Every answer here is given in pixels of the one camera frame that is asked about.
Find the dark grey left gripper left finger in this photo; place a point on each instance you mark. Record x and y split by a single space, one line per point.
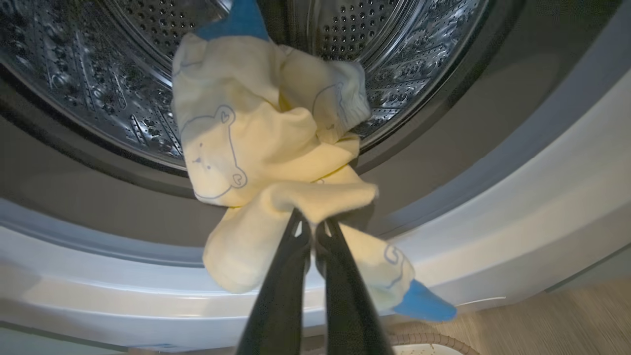
278 315

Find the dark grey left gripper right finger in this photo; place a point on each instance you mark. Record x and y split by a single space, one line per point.
352 320

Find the yellow bear print garment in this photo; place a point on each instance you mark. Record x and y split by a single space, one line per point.
256 123

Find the white front-load washing machine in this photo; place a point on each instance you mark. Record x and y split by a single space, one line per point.
493 236

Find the stainless steel washing machine drum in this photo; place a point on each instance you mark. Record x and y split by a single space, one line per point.
98 74

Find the white perforated laundry basket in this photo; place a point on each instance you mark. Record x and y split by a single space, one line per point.
434 339

